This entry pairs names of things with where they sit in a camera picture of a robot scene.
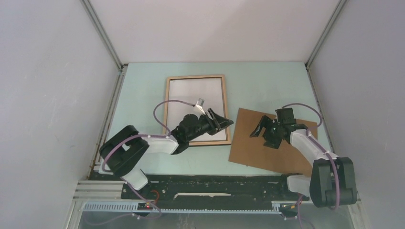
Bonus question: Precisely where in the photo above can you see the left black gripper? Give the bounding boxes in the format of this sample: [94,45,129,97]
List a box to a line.
[187,108,234,142]

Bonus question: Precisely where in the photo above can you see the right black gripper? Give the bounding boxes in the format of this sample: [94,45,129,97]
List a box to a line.
[250,115,283,149]

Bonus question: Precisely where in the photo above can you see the wooden picture frame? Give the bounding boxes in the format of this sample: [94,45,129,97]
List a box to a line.
[162,74,232,146]

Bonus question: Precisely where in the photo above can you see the brown cardboard backing board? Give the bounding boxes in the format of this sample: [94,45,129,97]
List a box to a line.
[229,108,312,177]

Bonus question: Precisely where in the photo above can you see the photo print sheet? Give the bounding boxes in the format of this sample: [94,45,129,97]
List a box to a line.
[166,77,229,143]

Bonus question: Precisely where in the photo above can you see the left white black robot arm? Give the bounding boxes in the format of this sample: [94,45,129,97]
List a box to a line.
[99,108,234,199]

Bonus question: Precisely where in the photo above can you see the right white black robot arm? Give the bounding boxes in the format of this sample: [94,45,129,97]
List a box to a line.
[250,106,358,208]

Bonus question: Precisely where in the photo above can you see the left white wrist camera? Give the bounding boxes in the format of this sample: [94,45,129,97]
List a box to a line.
[193,98,205,115]

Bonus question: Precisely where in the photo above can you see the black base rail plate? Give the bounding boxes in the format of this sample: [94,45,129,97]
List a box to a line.
[140,175,298,210]

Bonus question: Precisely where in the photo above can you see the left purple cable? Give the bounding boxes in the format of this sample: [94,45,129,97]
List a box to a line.
[102,100,198,227]

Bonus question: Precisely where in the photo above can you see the white cable duct strip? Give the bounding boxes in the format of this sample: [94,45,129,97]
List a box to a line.
[82,201,280,214]

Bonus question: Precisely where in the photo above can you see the right corner aluminium post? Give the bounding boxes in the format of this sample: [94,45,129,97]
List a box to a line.
[305,0,349,70]

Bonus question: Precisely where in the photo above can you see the corner aluminium post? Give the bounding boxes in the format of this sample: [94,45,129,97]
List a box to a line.
[305,0,349,70]
[80,0,124,71]

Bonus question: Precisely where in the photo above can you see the aluminium frame rails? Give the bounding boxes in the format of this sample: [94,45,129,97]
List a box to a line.
[73,180,362,205]

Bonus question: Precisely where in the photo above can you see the left corner aluminium post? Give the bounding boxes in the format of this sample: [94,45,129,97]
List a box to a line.
[80,0,124,71]

